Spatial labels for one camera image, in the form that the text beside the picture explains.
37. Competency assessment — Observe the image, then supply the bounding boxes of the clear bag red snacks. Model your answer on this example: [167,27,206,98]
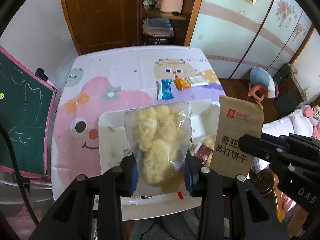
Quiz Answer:
[189,135,215,167]

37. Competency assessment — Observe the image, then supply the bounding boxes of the yellow puff snack bag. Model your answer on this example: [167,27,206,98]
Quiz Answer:
[124,102,192,196]

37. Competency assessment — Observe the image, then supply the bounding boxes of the brown cracker packet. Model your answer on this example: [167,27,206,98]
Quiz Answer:
[210,95,264,178]

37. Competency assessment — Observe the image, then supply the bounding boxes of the orange oats bar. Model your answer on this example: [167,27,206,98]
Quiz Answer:
[174,76,209,90]

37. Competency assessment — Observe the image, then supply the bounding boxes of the white pillow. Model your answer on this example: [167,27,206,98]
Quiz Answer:
[262,105,319,140]

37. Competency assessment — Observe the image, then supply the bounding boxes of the wooden bedpost knob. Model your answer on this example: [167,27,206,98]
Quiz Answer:
[249,168,284,222]

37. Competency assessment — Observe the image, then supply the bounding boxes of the white storage tray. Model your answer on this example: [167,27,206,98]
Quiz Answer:
[98,99,220,220]

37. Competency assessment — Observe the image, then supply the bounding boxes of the pink plastic stool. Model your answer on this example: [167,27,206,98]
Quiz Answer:
[247,83,267,103]

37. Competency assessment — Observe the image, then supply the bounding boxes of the blue cushion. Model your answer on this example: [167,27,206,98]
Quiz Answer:
[249,67,271,88]

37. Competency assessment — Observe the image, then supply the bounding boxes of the blue white snack packet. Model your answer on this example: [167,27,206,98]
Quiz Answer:
[156,79,174,100]

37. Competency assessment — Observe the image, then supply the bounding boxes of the cartoon printed tablecloth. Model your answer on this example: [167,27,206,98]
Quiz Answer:
[51,46,224,199]

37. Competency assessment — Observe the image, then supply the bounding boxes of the wardrobe sliding doors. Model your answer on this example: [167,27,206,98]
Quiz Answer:
[190,0,311,79]

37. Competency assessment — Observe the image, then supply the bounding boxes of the folded towels stack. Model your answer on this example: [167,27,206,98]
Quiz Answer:
[142,17,174,37]

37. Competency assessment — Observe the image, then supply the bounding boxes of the wooden shelf cabinet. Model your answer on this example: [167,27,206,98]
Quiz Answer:
[139,0,202,46]

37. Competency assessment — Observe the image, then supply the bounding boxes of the brown wooden door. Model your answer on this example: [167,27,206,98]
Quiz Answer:
[60,0,142,55]

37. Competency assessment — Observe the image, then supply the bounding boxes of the green chalkboard pink frame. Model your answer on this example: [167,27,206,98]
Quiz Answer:
[1,48,57,179]

